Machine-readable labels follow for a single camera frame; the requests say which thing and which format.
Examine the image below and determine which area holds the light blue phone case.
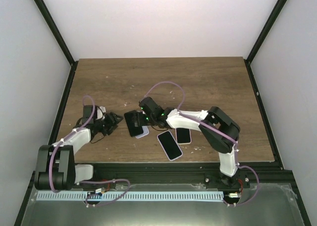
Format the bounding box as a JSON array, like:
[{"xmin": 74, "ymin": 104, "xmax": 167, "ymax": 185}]
[{"xmin": 135, "ymin": 126, "xmax": 149, "ymax": 139}]

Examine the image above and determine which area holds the lavender phone case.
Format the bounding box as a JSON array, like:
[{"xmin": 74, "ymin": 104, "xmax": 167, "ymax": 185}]
[{"xmin": 157, "ymin": 130, "xmax": 184, "ymax": 161}]

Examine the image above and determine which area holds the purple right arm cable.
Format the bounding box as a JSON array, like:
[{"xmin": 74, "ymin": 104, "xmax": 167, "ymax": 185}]
[{"xmin": 147, "ymin": 81, "xmax": 260, "ymax": 207}]

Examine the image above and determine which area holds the black phone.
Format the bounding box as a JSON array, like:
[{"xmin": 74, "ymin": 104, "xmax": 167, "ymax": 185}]
[
  {"xmin": 124, "ymin": 111, "xmax": 144, "ymax": 137},
  {"xmin": 176, "ymin": 128, "xmax": 191, "ymax": 143}
]

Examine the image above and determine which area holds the black frame post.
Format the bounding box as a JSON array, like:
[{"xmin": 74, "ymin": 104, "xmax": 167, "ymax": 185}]
[
  {"xmin": 26, "ymin": 0, "xmax": 76, "ymax": 66},
  {"xmin": 246, "ymin": 0, "xmax": 295, "ymax": 63}
]

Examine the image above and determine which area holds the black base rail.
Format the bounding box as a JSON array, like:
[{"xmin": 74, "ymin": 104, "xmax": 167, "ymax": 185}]
[{"xmin": 90, "ymin": 162, "xmax": 295, "ymax": 190}]

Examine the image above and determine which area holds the light blue slotted cable duct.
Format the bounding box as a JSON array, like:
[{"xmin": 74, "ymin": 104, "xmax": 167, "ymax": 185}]
[{"xmin": 36, "ymin": 191, "xmax": 223, "ymax": 202}]

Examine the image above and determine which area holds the black frame post left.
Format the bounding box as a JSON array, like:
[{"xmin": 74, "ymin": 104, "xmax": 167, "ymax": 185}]
[{"xmin": 26, "ymin": 0, "xmax": 76, "ymax": 66}]

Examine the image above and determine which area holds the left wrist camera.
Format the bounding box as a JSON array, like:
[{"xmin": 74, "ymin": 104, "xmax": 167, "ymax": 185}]
[{"xmin": 96, "ymin": 106, "xmax": 106, "ymax": 120}]

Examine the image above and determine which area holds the beige phone case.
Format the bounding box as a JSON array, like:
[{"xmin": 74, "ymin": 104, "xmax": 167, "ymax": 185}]
[{"xmin": 175, "ymin": 127, "xmax": 193, "ymax": 145}]

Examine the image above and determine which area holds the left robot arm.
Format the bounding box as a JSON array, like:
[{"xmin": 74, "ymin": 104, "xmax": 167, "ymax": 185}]
[{"xmin": 34, "ymin": 105, "xmax": 123, "ymax": 192}]

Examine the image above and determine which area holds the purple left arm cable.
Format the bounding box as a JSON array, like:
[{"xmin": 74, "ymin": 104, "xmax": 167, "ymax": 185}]
[{"xmin": 49, "ymin": 95, "xmax": 130, "ymax": 207}]

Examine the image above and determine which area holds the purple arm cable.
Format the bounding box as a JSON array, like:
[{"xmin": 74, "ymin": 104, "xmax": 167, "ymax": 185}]
[
  {"xmin": 49, "ymin": 95, "xmax": 130, "ymax": 207},
  {"xmin": 147, "ymin": 81, "xmax": 260, "ymax": 207}
]

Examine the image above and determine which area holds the black frame post right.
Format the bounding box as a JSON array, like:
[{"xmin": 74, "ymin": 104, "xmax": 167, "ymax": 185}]
[{"xmin": 246, "ymin": 0, "xmax": 295, "ymax": 63}]

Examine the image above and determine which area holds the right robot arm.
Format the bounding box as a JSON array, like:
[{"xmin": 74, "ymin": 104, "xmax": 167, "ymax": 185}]
[{"xmin": 132, "ymin": 97, "xmax": 240, "ymax": 188}]

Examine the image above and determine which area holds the white-edged black smartphone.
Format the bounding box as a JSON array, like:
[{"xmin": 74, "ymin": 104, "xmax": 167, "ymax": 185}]
[{"xmin": 158, "ymin": 131, "xmax": 182, "ymax": 159}]

